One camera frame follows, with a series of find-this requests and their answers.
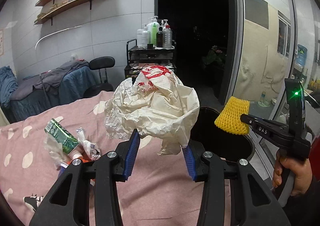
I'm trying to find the white paper bag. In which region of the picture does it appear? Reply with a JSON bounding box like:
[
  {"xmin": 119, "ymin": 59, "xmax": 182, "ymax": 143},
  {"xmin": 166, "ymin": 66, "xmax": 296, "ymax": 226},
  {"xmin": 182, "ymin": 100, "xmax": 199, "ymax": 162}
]
[{"xmin": 105, "ymin": 65, "xmax": 200, "ymax": 156}]

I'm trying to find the yellow foam fruit net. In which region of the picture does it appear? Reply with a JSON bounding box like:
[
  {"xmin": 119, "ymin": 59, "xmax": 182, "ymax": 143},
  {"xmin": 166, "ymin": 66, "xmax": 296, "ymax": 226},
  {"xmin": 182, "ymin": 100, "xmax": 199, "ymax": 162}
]
[{"xmin": 214, "ymin": 96, "xmax": 250, "ymax": 135}]

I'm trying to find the black trash bin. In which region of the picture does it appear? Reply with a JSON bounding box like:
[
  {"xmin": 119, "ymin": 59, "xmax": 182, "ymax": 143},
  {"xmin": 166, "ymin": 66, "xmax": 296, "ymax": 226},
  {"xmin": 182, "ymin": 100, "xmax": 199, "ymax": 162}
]
[{"xmin": 190, "ymin": 107, "xmax": 254, "ymax": 162}]

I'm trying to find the person right hand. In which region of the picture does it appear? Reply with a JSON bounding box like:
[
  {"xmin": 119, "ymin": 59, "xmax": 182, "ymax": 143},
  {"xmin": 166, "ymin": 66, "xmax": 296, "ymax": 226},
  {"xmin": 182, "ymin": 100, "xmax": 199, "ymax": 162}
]
[{"xmin": 272, "ymin": 149, "xmax": 314, "ymax": 197}]

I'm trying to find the crumpled white wrapper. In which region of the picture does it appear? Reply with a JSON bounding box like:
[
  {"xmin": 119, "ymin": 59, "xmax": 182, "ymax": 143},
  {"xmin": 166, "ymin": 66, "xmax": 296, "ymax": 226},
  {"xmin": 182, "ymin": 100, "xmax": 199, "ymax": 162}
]
[{"xmin": 76, "ymin": 128, "xmax": 101, "ymax": 161}]

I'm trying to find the pink dotted bed blanket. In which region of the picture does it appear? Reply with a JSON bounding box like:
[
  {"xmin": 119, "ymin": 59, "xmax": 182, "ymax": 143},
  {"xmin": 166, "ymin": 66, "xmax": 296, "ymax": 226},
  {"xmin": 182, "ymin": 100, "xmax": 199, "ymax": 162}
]
[{"xmin": 0, "ymin": 91, "xmax": 232, "ymax": 226}]

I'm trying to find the orange foam fruit net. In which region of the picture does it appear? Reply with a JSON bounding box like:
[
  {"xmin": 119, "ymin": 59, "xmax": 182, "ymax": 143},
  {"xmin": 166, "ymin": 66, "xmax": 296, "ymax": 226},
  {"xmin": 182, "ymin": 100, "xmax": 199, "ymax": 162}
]
[{"xmin": 73, "ymin": 153, "xmax": 93, "ymax": 163}]

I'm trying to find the green milk carton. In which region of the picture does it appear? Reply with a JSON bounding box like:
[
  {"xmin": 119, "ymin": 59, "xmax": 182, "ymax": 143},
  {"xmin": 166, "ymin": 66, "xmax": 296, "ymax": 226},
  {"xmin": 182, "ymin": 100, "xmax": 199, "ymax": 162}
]
[{"xmin": 44, "ymin": 119, "xmax": 79, "ymax": 154}]

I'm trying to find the blue massage bed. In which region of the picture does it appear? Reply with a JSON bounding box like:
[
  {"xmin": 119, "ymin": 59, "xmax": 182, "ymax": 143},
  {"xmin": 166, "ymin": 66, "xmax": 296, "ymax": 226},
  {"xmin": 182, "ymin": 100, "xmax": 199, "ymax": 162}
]
[{"xmin": 1, "ymin": 66, "xmax": 97, "ymax": 123}]

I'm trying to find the blue water jug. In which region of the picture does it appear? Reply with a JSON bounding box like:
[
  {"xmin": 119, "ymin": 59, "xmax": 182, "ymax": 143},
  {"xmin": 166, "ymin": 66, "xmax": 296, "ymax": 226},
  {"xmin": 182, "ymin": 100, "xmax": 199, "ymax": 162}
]
[{"xmin": 296, "ymin": 44, "xmax": 308, "ymax": 66}]

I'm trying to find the black metal storage cart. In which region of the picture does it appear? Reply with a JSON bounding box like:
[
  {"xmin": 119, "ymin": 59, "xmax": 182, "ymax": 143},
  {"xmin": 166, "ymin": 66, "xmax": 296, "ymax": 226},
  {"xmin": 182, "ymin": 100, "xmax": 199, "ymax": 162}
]
[{"xmin": 124, "ymin": 39, "xmax": 176, "ymax": 78}]

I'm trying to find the black stool chair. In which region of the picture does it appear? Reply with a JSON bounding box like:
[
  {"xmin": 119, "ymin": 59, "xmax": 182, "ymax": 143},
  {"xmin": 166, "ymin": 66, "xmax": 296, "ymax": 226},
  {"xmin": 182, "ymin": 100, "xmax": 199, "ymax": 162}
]
[{"xmin": 84, "ymin": 56, "xmax": 116, "ymax": 98}]

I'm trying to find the potted plant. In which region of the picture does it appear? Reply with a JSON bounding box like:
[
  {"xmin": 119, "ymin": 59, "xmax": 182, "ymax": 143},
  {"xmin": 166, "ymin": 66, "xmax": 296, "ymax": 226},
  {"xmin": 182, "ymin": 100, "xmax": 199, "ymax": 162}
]
[{"xmin": 203, "ymin": 45, "xmax": 226, "ymax": 66}]

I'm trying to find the grey blanket on bed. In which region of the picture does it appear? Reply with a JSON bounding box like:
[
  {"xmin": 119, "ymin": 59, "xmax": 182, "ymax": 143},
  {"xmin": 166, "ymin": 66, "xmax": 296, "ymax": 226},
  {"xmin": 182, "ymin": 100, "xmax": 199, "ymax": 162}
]
[{"xmin": 10, "ymin": 59, "xmax": 89, "ymax": 101}]

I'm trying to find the dark brown bottle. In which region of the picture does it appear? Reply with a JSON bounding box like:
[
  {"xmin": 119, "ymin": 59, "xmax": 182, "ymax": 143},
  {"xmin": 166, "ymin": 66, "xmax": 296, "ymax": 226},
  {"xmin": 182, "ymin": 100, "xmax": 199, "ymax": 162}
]
[{"xmin": 156, "ymin": 27, "xmax": 163, "ymax": 48}]

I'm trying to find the clear ribbed bottle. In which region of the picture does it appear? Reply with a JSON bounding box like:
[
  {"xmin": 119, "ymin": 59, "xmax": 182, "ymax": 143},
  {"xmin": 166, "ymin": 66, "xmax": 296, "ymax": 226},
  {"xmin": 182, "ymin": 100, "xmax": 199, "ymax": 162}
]
[{"xmin": 163, "ymin": 25, "xmax": 172, "ymax": 49}]

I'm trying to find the green lotion bottle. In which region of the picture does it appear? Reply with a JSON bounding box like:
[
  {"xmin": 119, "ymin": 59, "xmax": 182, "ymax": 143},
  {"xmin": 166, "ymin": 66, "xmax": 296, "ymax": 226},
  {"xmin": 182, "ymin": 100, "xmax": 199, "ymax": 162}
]
[{"xmin": 150, "ymin": 22, "xmax": 159, "ymax": 46}]

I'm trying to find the white pump bottle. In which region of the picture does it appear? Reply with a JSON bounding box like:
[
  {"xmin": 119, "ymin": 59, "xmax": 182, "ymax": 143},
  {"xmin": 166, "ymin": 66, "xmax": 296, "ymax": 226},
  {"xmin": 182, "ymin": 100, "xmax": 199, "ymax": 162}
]
[{"xmin": 147, "ymin": 16, "xmax": 158, "ymax": 43}]

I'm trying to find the white curved lamp pole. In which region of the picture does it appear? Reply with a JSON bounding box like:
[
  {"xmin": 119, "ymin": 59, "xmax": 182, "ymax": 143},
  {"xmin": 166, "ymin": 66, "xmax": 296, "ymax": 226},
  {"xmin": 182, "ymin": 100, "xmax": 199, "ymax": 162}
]
[{"xmin": 35, "ymin": 25, "xmax": 82, "ymax": 51}]

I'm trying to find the blue cloth pile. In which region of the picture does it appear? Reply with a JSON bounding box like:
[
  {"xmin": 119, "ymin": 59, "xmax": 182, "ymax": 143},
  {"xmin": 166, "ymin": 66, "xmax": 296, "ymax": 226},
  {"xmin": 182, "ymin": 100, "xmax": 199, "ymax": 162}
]
[{"xmin": 0, "ymin": 66, "xmax": 18, "ymax": 108}]

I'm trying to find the lower wooden wall shelf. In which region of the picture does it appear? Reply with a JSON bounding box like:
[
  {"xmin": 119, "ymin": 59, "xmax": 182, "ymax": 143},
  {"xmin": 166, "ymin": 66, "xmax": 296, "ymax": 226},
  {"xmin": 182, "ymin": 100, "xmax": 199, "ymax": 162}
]
[{"xmin": 34, "ymin": 0, "xmax": 94, "ymax": 25}]

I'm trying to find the wall poster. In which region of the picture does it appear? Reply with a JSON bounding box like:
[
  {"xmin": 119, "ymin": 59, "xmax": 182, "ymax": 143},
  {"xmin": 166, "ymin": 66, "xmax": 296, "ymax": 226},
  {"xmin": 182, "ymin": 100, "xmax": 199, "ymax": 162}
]
[{"xmin": 0, "ymin": 29, "xmax": 4, "ymax": 56}]

